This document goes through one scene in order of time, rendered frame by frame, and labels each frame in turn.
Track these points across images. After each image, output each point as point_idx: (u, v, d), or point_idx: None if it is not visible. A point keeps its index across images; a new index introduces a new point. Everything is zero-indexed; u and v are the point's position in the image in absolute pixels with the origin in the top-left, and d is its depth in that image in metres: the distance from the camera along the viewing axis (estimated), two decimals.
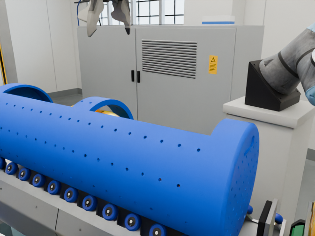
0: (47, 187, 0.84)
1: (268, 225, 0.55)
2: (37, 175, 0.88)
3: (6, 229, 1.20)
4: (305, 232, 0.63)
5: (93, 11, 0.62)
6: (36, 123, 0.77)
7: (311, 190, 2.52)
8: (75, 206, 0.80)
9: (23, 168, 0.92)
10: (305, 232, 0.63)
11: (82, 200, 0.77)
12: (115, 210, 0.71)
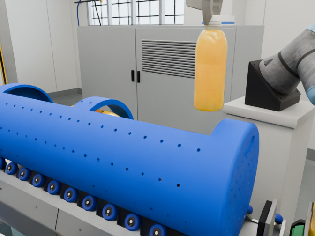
0: (47, 187, 0.84)
1: (268, 225, 0.55)
2: (37, 175, 0.88)
3: (6, 229, 1.20)
4: (305, 232, 0.63)
5: None
6: (36, 123, 0.77)
7: (311, 190, 2.52)
8: (75, 206, 0.80)
9: (23, 168, 0.92)
10: (305, 232, 0.63)
11: (82, 200, 0.77)
12: (115, 210, 0.71)
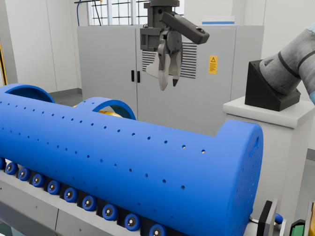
0: (48, 184, 0.84)
1: (268, 225, 0.55)
2: (38, 175, 0.87)
3: (6, 229, 1.20)
4: (305, 232, 0.63)
5: (163, 70, 0.65)
6: (39, 124, 0.76)
7: (311, 190, 2.52)
8: (75, 206, 0.80)
9: (25, 168, 0.91)
10: (305, 232, 0.63)
11: (84, 197, 0.77)
12: (114, 214, 0.71)
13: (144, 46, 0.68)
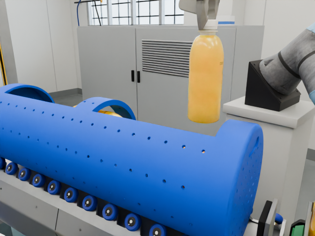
0: (48, 184, 0.84)
1: (268, 225, 0.55)
2: (38, 175, 0.87)
3: (6, 229, 1.20)
4: (305, 232, 0.63)
5: (203, 0, 0.51)
6: (39, 124, 0.76)
7: (311, 190, 2.52)
8: (75, 206, 0.80)
9: (25, 168, 0.91)
10: (305, 232, 0.63)
11: (84, 197, 0.77)
12: (114, 214, 0.71)
13: None
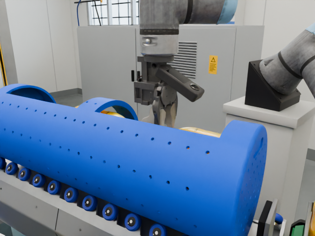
0: (50, 181, 0.85)
1: (268, 225, 0.55)
2: (40, 176, 0.87)
3: (6, 229, 1.20)
4: (305, 232, 0.63)
5: (159, 125, 0.65)
6: (41, 125, 0.76)
7: (311, 190, 2.52)
8: (75, 206, 0.80)
9: (26, 169, 0.91)
10: (305, 232, 0.63)
11: (86, 195, 0.77)
12: (112, 217, 0.71)
13: (138, 99, 0.67)
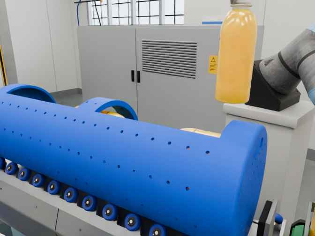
0: (50, 181, 0.85)
1: (268, 225, 0.55)
2: (40, 176, 0.87)
3: (6, 229, 1.20)
4: (305, 232, 0.63)
5: None
6: (41, 125, 0.76)
7: (311, 190, 2.52)
8: (75, 206, 0.80)
9: (26, 169, 0.91)
10: (305, 232, 0.63)
11: (86, 195, 0.77)
12: (112, 217, 0.71)
13: None
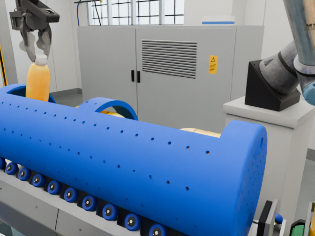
0: (50, 181, 0.85)
1: (268, 225, 0.55)
2: (40, 176, 0.87)
3: (6, 229, 1.20)
4: (305, 232, 0.63)
5: (27, 45, 0.82)
6: (41, 125, 0.76)
7: (311, 190, 2.52)
8: (75, 206, 0.80)
9: (26, 169, 0.91)
10: (305, 232, 0.63)
11: (86, 195, 0.77)
12: (112, 217, 0.71)
13: (13, 26, 0.84)
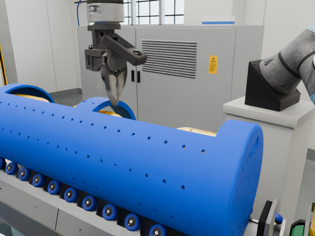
0: (48, 184, 0.84)
1: (268, 225, 0.55)
2: (38, 175, 0.87)
3: (6, 229, 1.20)
4: (305, 232, 0.63)
5: (110, 90, 0.71)
6: (39, 124, 0.76)
7: (311, 190, 2.52)
8: (75, 206, 0.80)
9: (25, 168, 0.91)
10: (305, 232, 0.63)
11: (84, 197, 0.77)
12: (114, 214, 0.71)
13: (88, 66, 0.72)
